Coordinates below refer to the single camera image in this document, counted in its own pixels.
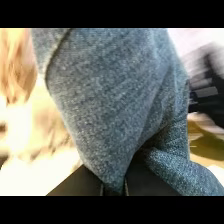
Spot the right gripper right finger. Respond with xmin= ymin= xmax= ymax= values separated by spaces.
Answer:
xmin=124 ymin=159 xmax=181 ymax=197

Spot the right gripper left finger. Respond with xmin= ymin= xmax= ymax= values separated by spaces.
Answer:
xmin=46 ymin=164 xmax=105 ymax=197

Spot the dark blue garment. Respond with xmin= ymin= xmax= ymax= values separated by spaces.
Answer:
xmin=31 ymin=28 xmax=224 ymax=197

